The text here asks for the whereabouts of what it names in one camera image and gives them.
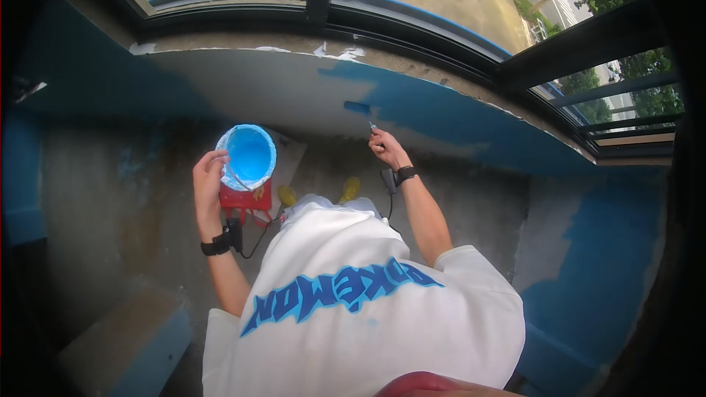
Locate person's left hand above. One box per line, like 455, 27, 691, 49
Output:
192, 149, 231, 241

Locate person's right hand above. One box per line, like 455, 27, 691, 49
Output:
368, 128, 413, 172

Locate person's right fingers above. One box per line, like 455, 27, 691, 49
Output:
368, 128, 390, 154

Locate bucket of blue paint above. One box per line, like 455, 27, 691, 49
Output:
215, 124, 278, 193

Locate blue paint roller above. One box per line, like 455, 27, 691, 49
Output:
343, 100, 379, 132

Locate black wrist band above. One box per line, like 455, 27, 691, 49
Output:
381, 165, 418, 195
200, 217, 244, 257

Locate red plastic stool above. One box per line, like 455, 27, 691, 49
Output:
219, 178, 274, 228

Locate person's legs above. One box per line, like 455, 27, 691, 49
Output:
277, 176, 382, 219

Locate black framed window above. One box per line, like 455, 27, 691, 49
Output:
91, 0, 687, 158

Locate person's body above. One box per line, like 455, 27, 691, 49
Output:
202, 201, 526, 397

